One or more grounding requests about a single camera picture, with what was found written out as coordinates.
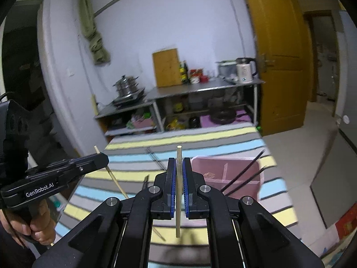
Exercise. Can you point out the metal shelf table left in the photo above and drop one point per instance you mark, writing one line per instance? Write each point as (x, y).
(116, 121)

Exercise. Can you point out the person's left hand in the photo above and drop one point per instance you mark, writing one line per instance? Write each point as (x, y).
(41, 227)

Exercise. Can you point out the green hanging cloth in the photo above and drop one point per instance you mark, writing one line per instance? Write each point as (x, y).
(89, 30)

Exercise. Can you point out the grey refrigerator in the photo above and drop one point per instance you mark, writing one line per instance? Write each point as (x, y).
(334, 186)

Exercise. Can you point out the yellow wooden door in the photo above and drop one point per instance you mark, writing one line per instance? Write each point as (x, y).
(282, 43)

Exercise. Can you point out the stainless steel steamer pot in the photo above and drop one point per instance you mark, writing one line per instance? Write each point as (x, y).
(126, 85)

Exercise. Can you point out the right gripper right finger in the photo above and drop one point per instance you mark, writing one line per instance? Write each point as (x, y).
(195, 206)

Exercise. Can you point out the black induction cooker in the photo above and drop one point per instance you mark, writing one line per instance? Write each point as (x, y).
(133, 97)

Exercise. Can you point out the pink utensil holder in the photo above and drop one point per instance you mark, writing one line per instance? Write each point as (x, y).
(219, 171)

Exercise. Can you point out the white electric kettle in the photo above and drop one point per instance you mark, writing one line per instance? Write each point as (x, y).
(246, 69)

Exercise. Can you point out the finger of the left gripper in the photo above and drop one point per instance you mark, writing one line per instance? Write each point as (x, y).
(91, 163)

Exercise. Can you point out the red lidded jar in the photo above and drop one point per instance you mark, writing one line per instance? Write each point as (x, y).
(195, 75)

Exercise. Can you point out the pink storage basket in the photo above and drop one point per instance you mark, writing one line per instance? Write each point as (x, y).
(142, 123)

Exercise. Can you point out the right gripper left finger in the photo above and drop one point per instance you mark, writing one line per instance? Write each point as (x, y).
(163, 206)

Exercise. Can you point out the grey plastic container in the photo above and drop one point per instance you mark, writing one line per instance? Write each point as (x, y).
(227, 69)

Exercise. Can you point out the wooden cutting board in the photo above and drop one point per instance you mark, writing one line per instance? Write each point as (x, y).
(166, 68)

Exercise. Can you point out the black frying pan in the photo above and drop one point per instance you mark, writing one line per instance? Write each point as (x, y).
(225, 117)

